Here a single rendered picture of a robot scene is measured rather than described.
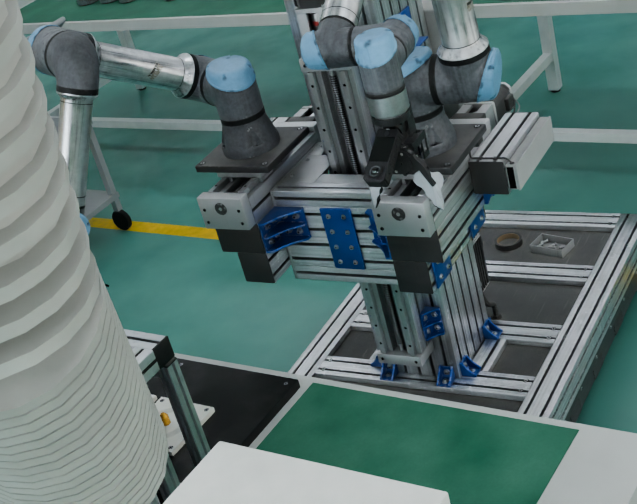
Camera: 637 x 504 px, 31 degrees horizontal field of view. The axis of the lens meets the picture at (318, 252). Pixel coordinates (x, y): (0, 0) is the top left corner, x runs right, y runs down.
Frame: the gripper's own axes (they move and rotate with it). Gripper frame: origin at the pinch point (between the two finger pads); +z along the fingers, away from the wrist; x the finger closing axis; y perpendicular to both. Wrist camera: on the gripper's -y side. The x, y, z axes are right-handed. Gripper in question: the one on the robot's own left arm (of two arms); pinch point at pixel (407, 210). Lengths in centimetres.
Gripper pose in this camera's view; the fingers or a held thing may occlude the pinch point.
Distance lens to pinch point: 223.7
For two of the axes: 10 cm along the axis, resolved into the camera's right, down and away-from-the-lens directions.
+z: 2.4, 8.5, 4.8
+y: 4.5, -5.3, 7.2
